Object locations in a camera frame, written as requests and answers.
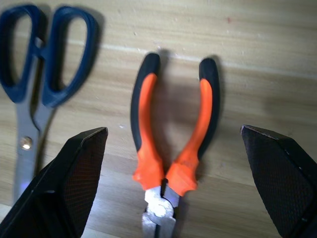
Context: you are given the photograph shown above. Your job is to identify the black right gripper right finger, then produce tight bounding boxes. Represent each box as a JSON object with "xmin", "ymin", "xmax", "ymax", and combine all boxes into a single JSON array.
[{"xmin": 240, "ymin": 124, "xmax": 317, "ymax": 238}]

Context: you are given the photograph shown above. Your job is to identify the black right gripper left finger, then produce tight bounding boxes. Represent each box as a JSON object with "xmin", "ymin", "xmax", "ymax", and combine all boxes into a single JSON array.
[{"xmin": 0, "ymin": 126, "xmax": 109, "ymax": 238}]

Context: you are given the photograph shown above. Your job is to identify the orange and black pliers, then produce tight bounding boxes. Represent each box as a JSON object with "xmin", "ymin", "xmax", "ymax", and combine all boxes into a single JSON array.
[{"xmin": 130, "ymin": 52, "xmax": 221, "ymax": 238}]

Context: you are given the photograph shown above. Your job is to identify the blue handled scissors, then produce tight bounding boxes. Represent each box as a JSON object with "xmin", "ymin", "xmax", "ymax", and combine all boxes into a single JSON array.
[{"xmin": 0, "ymin": 4, "xmax": 99, "ymax": 207}]

